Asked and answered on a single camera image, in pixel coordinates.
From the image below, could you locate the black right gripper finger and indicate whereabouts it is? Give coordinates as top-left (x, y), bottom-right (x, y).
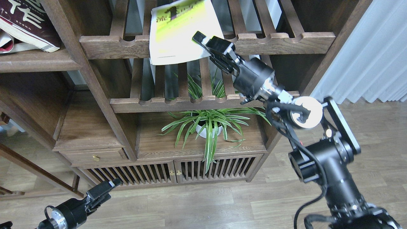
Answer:
top-left (192, 31), bottom-right (236, 59)
top-left (212, 57), bottom-right (237, 76)

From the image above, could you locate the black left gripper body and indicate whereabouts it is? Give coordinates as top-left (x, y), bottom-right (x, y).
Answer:
top-left (48, 196), bottom-right (111, 229)

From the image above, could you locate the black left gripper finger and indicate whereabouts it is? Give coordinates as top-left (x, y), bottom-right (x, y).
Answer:
top-left (86, 178), bottom-right (122, 200)

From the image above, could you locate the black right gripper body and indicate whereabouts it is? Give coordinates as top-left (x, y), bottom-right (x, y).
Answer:
top-left (233, 53), bottom-right (285, 103)

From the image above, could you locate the yellow green paperback book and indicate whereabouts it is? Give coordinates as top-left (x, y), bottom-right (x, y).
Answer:
top-left (149, 0), bottom-right (224, 66)

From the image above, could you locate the maroon hardcover book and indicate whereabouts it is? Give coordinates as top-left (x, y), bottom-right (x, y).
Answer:
top-left (0, 0), bottom-right (61, 53)

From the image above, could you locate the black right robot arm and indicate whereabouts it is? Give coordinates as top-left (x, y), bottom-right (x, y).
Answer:
top-left (192, 31), bottom-right (401, 229)

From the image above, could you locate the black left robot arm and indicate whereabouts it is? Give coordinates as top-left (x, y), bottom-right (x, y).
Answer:
top-left (1, 178), bottom-right (123, 229)

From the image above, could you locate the green spider plant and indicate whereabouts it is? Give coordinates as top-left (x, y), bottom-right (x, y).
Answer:
top-left (157, 57), bottom-right (274, 174)

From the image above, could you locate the white plant pot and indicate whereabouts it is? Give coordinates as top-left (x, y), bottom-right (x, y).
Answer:
top-left (195, 124), bottom-right (223, 139)

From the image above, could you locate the dark wooden bookshelf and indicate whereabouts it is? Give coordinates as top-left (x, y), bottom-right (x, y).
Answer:
top-left (1, 0), bottom-right (372, 188)

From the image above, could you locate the white pleated curtain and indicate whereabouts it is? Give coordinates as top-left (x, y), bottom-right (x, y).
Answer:
top-left (311, 0), bottom-right (407, 103)

